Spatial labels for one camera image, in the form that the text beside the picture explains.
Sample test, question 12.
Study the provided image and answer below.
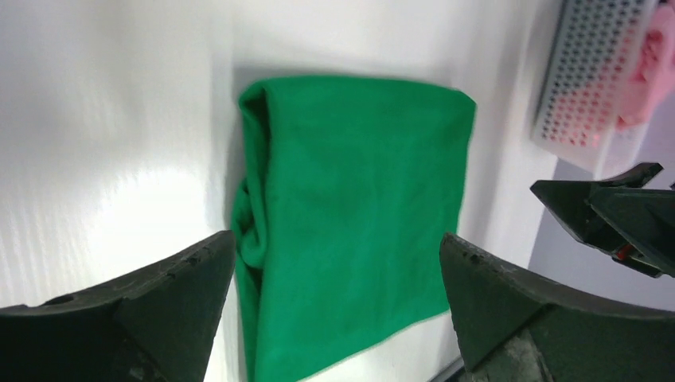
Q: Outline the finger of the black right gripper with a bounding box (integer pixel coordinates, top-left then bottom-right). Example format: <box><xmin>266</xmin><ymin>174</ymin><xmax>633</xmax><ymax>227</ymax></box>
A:
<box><xmin>530</xmin><ymin>162</ymin><xmax>674</xmax><ymax>278</ymax></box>

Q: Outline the pink t-shirt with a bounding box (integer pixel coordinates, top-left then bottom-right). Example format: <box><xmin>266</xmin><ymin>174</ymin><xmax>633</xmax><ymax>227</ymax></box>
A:
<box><xmin>618</xmin><ymin>1</ymin><xmax>674</xmax><ymax>128</ymax></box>

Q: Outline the green t-shirt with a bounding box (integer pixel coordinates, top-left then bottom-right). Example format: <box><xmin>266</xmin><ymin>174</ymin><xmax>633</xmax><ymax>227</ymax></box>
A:
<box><xmin>231</xmin><ymin>76</ymin><xmax>476</xmax><ymax>381</ymax></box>

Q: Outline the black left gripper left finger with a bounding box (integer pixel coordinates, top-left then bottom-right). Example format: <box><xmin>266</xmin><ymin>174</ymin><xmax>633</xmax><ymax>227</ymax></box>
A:
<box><xmin>1</xmin><ymin>231</ymin><xmax>236</xmax><ymax>381</ymax></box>

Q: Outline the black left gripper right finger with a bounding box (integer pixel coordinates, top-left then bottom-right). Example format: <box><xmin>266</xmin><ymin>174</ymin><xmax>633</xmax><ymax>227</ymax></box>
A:
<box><xmin>439</xmin><ymin>233</ymin><xmax>674</xmax><ymax>381</ymax></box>

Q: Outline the white plastic laundry basket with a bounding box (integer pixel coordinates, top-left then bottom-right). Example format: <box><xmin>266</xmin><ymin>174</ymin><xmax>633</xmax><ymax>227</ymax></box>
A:
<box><xmin>531</xmin><ymin>1</ymin><xmax>657</xmax><ymax>179</ymax></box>

